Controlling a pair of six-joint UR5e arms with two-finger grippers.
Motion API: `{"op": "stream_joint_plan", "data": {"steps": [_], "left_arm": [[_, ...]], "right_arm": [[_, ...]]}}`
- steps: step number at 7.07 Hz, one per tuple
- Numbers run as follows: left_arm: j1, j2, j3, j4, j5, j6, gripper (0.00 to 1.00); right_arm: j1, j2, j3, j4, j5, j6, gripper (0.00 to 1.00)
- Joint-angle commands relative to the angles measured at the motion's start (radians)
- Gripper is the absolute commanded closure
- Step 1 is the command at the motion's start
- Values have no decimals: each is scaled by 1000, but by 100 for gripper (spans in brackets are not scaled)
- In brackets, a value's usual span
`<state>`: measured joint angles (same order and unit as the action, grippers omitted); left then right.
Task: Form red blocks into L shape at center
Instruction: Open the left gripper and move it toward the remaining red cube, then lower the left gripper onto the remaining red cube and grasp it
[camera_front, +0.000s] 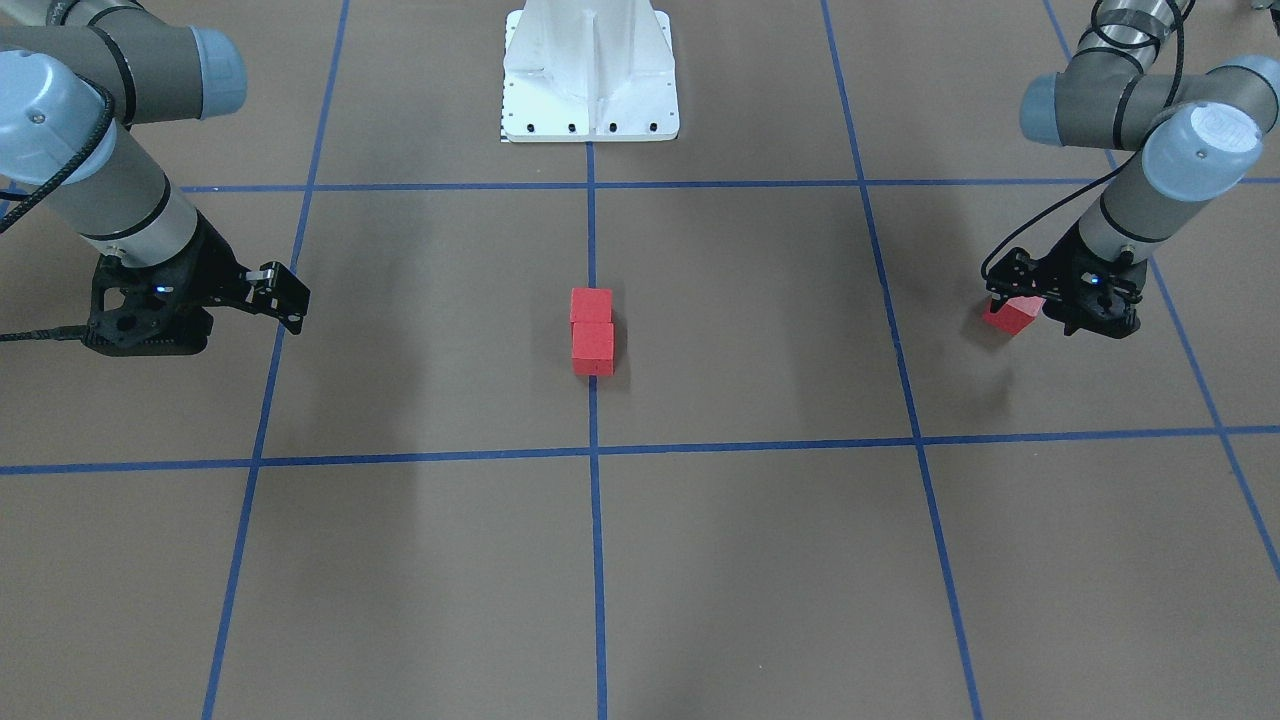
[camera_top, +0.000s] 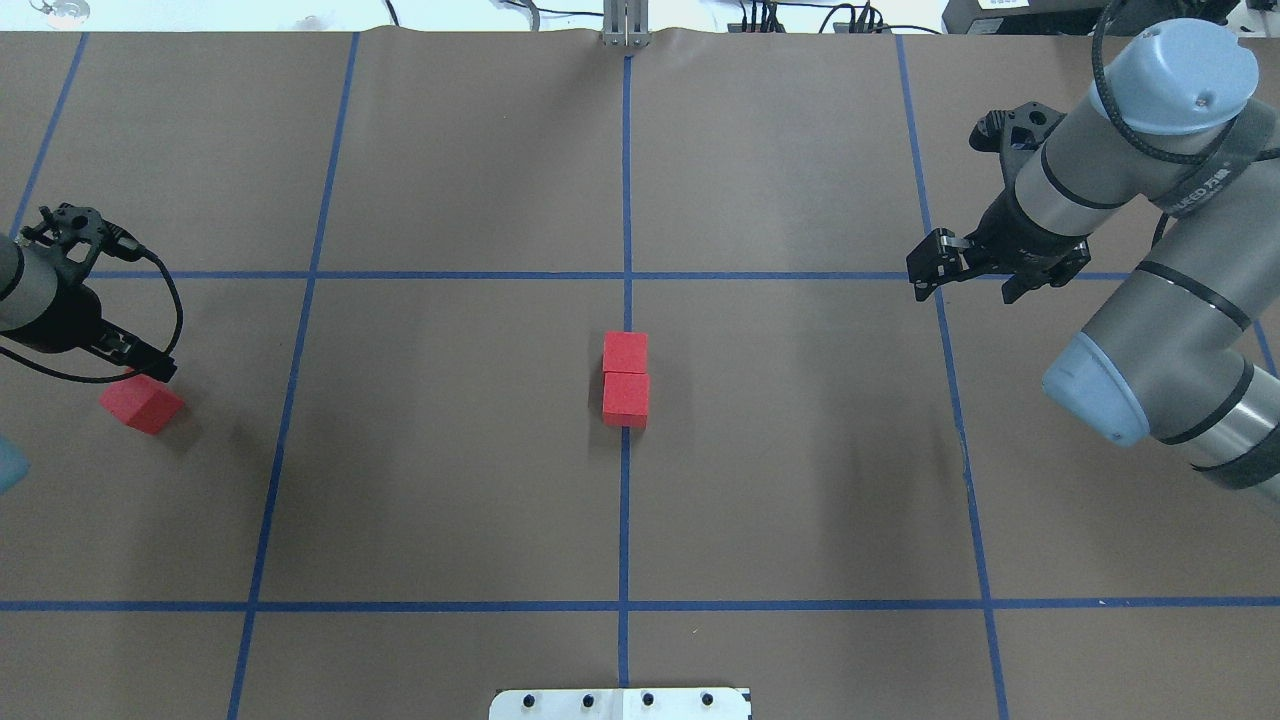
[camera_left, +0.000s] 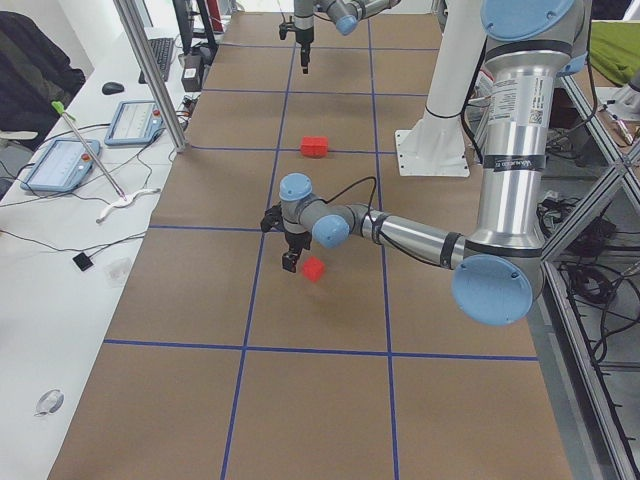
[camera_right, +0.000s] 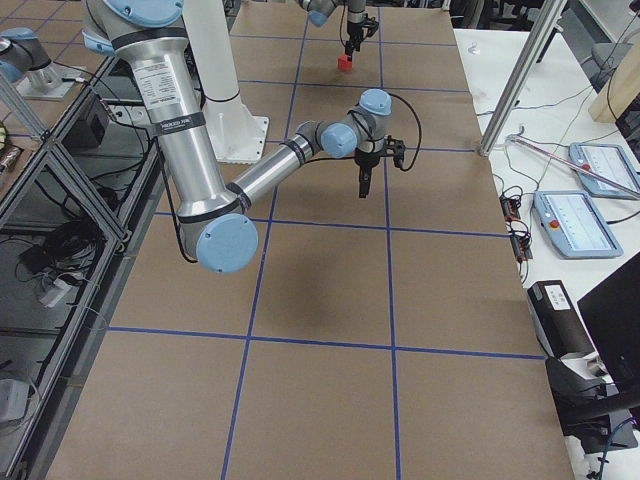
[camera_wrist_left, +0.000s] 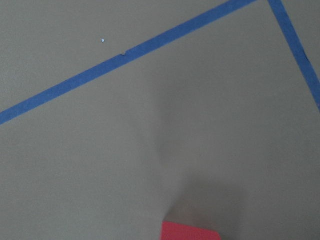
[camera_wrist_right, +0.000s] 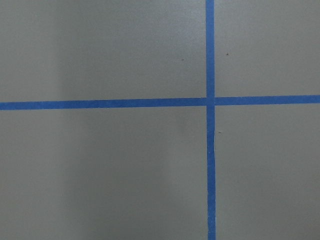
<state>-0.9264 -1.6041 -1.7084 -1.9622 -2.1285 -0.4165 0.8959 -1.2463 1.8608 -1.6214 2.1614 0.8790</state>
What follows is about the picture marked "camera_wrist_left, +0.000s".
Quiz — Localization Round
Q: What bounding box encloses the red cube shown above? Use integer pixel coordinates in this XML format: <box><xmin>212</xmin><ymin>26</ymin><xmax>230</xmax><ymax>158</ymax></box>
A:
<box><xmin>160</xmin><ymin>221</ymin><xmax>222</xmax><ymax>240</ymax></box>

